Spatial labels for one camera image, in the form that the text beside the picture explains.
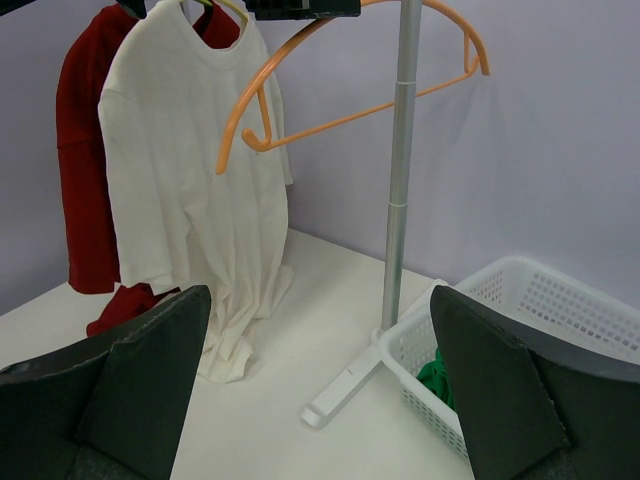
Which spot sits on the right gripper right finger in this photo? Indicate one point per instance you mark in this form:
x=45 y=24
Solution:
x=533 y=406

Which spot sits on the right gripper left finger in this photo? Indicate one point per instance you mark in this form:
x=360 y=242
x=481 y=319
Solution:
x=111 y=406

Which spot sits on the green t shirt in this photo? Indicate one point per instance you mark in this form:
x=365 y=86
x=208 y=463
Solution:
x=434 y=377

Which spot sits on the white t shirt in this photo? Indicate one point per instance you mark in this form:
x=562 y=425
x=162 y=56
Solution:
x=178 y=223

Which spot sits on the orange hanger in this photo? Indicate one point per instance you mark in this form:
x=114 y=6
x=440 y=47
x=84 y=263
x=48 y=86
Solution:
x=475 y=59

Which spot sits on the yellow hanger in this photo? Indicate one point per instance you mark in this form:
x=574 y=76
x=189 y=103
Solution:
x=241 y=14

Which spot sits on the red t shirt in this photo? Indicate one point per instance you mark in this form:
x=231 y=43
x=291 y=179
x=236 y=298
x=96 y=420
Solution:
x=90 y=236

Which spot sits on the white plastic basket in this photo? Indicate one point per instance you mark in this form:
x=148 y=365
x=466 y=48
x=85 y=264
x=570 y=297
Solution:
x=527 y=291

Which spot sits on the metal clothes rack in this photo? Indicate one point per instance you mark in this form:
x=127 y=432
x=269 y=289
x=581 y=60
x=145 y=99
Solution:
x=321 y=410

